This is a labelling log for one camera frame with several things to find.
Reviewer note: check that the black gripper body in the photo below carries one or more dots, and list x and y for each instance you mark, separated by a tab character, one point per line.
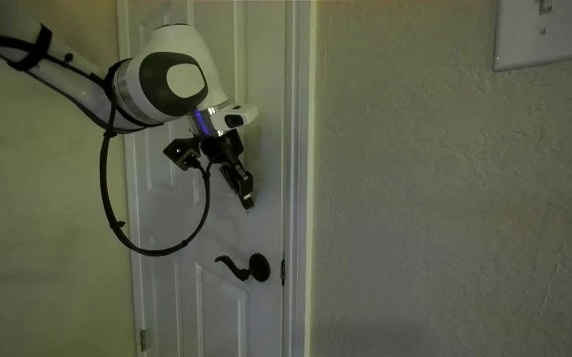
221	147

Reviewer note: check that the white panel door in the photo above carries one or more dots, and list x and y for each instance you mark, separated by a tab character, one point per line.
219	219

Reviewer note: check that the metal door hinge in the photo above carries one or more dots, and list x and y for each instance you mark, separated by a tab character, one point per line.
143	340

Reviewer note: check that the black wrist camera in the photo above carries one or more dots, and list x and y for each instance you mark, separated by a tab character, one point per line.
181	153

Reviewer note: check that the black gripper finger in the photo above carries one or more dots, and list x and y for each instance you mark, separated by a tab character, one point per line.
246	189
231	175

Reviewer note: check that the white door frame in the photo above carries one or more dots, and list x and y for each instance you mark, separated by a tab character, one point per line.
298	179

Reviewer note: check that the black door latch plate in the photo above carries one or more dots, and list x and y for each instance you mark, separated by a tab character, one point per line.
282	272

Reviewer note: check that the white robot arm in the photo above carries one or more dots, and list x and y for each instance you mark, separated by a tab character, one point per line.
153	82

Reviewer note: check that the white light switch plate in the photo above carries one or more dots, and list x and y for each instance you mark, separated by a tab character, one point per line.
546	30

